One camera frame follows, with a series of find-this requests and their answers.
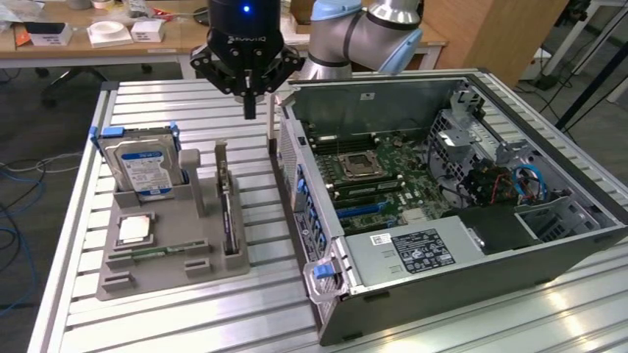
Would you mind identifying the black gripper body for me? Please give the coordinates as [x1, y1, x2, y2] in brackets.
[203, 0, 287, 104]

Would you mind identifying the black graphics card metal bracket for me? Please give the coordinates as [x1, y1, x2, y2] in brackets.
[213, 139, 243, 258]

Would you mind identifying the white paper booklet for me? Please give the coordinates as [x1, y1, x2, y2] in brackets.
[285, 18, 310, 46]

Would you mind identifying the brown cardboard box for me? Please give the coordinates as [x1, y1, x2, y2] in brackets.
[291, 0, 315, 26]

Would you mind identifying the small white box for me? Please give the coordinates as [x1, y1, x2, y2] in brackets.
[129, 20, 166, 43]

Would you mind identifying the black RAM slot row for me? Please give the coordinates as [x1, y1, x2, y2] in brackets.
[310, 132, 377, 154]
[329, 179, 406, 202]

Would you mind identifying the black office chair base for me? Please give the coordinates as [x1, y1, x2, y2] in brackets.
[35, 64, 153, 108]

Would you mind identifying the metal CPU socket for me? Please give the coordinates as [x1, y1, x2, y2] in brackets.
[337, 150, 381, 181]

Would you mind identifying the hard disk in blue caddy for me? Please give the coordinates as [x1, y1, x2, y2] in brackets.
[89, 121, 190, 202]

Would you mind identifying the green motherboard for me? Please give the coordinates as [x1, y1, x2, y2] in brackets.
[301, 123, 457, 236]

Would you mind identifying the white box black lid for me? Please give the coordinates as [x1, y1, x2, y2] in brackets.
[23, 21, 73, 47]

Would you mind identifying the blue expansion slot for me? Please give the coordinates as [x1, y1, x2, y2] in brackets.
[335, 201, 387, 218]

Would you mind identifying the orange card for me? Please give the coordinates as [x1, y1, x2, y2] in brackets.
[13, 22, 31, 48]

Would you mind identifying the grey plastic parts rack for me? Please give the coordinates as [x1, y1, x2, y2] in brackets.
[94, 149, 251, 302]

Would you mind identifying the perforated metal disk cage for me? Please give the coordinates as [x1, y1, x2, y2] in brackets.
[425, 108, 494, 185]

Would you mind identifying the clear plastic bag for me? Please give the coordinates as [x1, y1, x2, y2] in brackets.
[0, 0, 47, 32]

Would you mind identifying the silver CPU chip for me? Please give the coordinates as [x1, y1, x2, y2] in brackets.
[118, 215, 151, 242]

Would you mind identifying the silver chipset heatsink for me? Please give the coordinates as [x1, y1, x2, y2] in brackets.
[399, 208, 430, 226]

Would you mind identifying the brown wooden cabinet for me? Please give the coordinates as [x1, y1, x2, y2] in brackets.
[425, 0, 570, 89]

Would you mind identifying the green RAM stick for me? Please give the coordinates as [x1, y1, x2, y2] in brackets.
[107, 242, 202, 260]

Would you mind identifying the grey power supply unit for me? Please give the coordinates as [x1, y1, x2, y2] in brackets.
[343, 215, 486, 290]

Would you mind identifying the black slanted stand pole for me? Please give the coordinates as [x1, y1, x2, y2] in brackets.
[554, 3, 628, 130]

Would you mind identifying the open black PC case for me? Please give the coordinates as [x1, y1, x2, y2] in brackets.
[265, 67, 628, 347]

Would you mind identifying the grey metal disk bay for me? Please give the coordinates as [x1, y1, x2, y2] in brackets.
[513, 196, 617, 244]

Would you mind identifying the wooden desk white frame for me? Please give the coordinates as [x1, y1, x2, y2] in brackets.
[0, 0, 447, 80]

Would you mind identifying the blue data wire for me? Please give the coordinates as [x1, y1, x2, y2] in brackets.
[509, 164, 549, 204]

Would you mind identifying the blue floor cable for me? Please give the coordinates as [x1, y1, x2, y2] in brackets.
[0, 165, 41, 318]

